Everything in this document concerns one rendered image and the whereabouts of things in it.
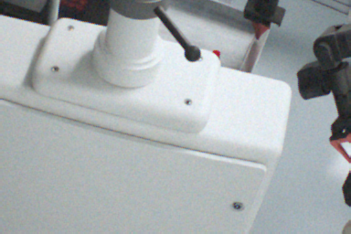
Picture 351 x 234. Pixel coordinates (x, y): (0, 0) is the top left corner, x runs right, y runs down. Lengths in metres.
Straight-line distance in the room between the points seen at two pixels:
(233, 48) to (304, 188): 1.04
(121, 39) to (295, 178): 2.21
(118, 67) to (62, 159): 0.19
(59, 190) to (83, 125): 0.17
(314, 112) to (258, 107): 2.32
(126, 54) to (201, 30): 1.24
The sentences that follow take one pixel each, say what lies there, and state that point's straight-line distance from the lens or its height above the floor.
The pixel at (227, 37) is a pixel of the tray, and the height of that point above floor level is 0.88.
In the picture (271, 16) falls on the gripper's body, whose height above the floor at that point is 0.99.
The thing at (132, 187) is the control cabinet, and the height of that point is 1.42.
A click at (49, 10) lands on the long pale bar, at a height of 1.36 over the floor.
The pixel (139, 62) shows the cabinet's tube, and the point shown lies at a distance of 1.47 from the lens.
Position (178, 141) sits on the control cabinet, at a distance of 1.50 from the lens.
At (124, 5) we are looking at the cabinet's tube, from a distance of 1.40.
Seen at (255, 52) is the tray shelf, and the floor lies 0.88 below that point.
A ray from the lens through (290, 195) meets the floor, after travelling 3.55.
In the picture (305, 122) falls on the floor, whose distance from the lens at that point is 3.82.
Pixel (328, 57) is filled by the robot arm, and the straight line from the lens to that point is 1.99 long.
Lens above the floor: 2.61
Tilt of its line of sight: 42 degrees down
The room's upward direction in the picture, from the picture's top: 12 degrees clockwise
